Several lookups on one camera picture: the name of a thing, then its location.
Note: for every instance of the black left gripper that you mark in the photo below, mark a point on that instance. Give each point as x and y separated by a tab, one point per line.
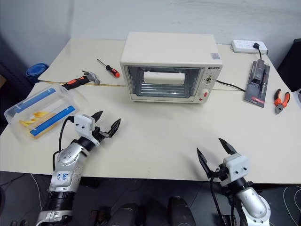
100	134

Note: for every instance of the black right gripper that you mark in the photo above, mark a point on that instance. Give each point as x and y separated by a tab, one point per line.
223	175

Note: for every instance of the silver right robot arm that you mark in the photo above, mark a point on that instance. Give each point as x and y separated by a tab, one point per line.
254	200

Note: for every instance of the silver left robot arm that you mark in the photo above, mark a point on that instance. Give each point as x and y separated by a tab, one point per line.
68	160

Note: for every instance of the cream oven timer dial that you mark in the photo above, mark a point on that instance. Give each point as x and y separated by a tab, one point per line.
208	80

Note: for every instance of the cream toaster oven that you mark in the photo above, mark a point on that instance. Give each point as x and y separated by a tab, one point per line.
169	48

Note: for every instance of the blue container clip strip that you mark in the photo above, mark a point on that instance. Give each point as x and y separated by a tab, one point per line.
37	98
54	120

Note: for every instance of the yellow french fry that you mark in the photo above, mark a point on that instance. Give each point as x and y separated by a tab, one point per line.
27	123
40	114

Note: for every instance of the dark rounded shape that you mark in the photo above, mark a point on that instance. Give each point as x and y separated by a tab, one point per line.
178	212
127	215

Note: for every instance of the black tool on package card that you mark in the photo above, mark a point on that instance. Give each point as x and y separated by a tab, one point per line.
256	87

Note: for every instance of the orange black pliers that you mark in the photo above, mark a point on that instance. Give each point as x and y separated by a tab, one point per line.
279	100

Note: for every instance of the blue rolled foam mat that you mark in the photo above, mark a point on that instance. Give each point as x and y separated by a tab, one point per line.
35	70

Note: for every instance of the clear plastic container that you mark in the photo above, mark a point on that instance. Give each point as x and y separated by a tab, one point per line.
14	117

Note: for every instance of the white object at edge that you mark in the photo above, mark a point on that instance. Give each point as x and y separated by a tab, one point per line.
298	96

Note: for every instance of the white power strip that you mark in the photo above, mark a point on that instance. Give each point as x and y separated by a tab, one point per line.
243	46

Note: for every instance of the black chair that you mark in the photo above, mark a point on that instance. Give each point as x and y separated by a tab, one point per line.
290	66

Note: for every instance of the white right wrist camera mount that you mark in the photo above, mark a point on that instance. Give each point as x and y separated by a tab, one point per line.
236	167

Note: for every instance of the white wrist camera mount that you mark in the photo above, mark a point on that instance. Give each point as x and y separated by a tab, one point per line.
236	167
83	126

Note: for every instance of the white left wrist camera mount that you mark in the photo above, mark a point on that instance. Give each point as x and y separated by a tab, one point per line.
83	126

